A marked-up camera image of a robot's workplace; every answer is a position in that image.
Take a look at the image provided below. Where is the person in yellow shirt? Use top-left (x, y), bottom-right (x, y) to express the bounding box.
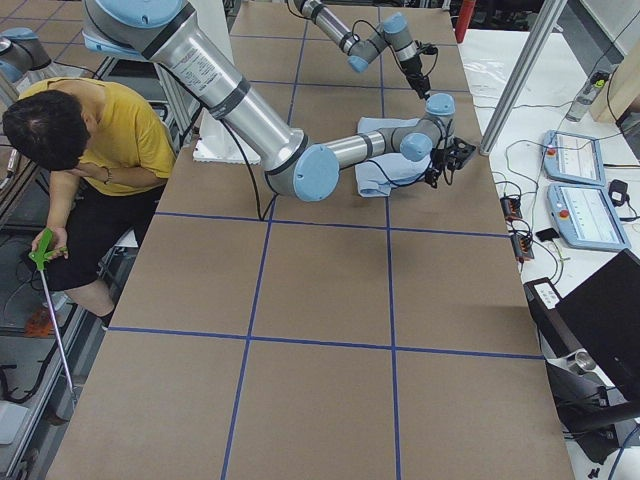
top-left (2, 77), bottom-right (176, 328)

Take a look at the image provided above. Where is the aluminium frame post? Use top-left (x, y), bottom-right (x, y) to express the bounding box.
top-left (479, 0), bottom-right (568, 156)

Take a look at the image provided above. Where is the black power adapter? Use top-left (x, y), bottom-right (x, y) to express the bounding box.
top-left (608, 179), bottom-right (629, 207)

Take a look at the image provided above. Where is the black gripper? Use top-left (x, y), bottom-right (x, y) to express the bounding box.
top-left (424, 137), bottom-right (476, 188)
top-left (399, 42), bottom-right (438, 100)

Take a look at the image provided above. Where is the black labelled box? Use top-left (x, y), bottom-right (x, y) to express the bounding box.
top-left (523, 277), bottom-right (582, 357)

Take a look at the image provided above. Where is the light blue button shirt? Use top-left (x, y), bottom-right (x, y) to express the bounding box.
top-left (355, 117), bottom-right (431, 197)

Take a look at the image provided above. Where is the black usb hub lower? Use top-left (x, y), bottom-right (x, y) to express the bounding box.
top-left (510, 232), bottom-right (535, 263)

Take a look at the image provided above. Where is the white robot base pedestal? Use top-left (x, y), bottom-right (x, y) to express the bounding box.
top-left (192, 0), bottom-right (261, 165)

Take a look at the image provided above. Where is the upper teach pendant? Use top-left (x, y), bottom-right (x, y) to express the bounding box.
top-left (543, 130), bottom-right (605, 186)

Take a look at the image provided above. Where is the red fire extinguisher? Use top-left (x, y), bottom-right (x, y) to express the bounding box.
top-left (454, 0), bottom-right (476, 44)

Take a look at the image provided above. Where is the black usb hub upper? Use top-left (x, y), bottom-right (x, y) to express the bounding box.
top-left (500, 196), bottom-right (522, 221)

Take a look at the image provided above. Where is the black usb hub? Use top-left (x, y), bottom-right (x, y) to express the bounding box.
top-left (500, 196), bottom-right (522, 221)
top-left (510, 232), bottom-right (535, 263)

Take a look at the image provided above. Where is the black laptop monitor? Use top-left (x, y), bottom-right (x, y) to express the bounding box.
top-left (556, 249), bottom-right (639, 400)

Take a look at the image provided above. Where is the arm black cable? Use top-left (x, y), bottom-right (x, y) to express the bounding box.
top-left (219, 117), bottom-right (436, 222)

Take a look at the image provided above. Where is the orange box on floor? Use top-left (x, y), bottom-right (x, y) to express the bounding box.
top-left (24, 308), bottom-right (54, 338)

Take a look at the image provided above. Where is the lower teach pendant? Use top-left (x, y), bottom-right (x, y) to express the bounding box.
top-left (547, 182), bottom-right (631, 252)

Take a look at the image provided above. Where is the teach pendant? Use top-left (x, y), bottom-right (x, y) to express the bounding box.
top-left (547, 182), bottom-right (631, 252)
top-left (543, 130), bottom-right (605, 186)

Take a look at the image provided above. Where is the green handled tool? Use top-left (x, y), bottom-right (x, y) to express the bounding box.
top-left (29, 228), bottom-right (77, 408)

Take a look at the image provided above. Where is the wooden board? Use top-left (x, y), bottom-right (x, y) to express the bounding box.
top-left (590, 42), bottom-right (639, 123)

